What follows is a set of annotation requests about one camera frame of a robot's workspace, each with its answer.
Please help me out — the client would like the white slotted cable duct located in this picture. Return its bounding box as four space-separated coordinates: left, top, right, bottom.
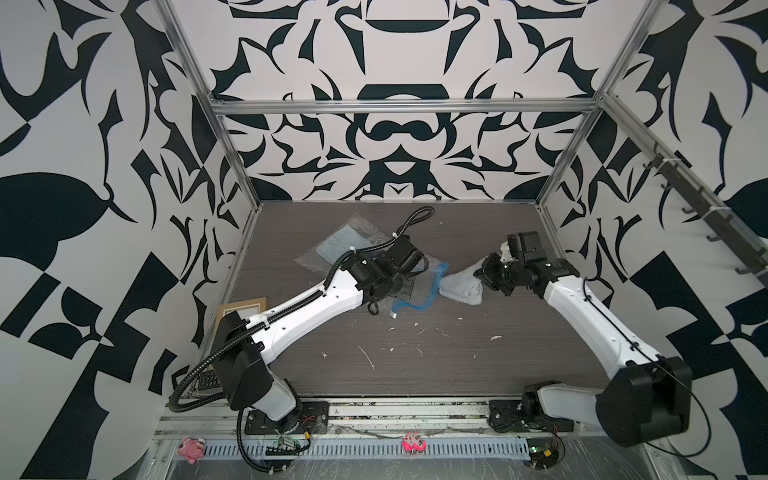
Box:
200 436 532 462

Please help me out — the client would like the grey towel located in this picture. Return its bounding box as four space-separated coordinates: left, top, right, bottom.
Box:
439 258 493 306

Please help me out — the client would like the grey wall hook rack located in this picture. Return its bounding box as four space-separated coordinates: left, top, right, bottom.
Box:
644 144 767 287

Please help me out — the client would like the wooden picture frame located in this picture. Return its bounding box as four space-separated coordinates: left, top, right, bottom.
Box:
216 297 268 324

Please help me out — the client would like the black remote control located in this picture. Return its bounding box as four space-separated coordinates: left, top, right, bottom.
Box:
194 369 222 395

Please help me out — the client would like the green circuit board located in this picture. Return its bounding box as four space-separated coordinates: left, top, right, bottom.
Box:
526 444 562 471

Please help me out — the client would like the pink plush toy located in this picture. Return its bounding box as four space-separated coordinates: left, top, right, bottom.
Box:
176 437 206 465

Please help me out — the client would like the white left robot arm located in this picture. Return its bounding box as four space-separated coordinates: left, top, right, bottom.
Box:
212 234 429 433

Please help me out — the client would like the black corrugated cable conduit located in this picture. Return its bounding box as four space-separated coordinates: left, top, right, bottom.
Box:
167 205 436 414

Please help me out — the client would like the light teal towel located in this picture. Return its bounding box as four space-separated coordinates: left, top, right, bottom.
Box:
315 225 365 264

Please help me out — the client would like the pink toy on rail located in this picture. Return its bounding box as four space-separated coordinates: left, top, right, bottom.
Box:
401 432 426 455

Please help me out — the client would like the clear vacuum bag blue zip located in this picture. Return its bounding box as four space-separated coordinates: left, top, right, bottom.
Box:
296 207 449 316

